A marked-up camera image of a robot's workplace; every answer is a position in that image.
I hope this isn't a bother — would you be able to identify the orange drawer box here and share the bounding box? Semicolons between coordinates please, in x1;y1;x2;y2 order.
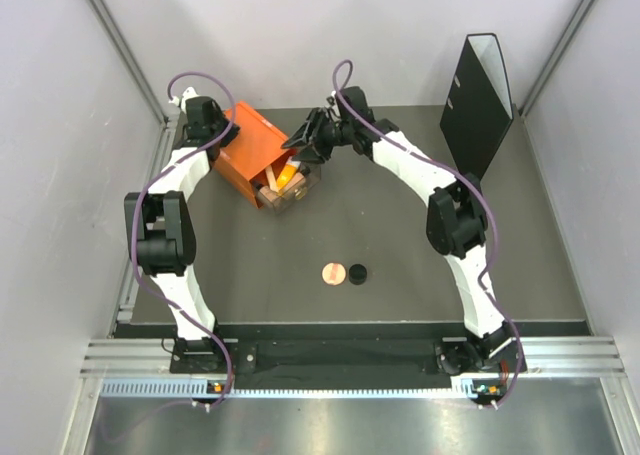
212;101;294;208

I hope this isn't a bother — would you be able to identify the black file holder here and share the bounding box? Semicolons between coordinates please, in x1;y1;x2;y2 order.
440;33;514;179

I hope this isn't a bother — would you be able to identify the small black jar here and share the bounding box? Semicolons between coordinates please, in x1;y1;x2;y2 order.
347;263;368;285

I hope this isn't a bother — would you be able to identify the clear drawer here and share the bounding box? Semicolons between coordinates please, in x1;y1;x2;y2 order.
252;162;321;214

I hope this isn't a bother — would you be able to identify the tall foundation bottle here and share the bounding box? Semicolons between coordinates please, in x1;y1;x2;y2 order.
281;172;306;197

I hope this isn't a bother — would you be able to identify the beige concealer tube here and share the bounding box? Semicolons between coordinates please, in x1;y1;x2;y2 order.
265;165;281;196

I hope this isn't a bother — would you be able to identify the aluminium front rail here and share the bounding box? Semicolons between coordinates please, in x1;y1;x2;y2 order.
80;336;624;377

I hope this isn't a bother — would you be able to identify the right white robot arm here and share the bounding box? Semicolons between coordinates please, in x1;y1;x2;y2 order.
282;86;524;376

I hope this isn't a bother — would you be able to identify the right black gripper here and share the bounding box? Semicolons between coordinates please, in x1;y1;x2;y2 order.
282;110;353;166

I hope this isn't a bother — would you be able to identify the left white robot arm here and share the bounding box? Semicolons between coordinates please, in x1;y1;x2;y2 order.
124;87;237;374

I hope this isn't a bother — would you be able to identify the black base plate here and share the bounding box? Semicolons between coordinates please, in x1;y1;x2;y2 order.
171;339;516;379

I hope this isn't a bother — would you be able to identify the short foundation bottle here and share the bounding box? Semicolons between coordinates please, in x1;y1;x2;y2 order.
256;186;280;205

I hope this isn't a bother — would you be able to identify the white slotted cable duct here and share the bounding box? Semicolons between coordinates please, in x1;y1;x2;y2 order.
99;374;479;401

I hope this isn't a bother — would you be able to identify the yellow cream tube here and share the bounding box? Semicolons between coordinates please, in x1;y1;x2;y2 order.
276;157;300;191

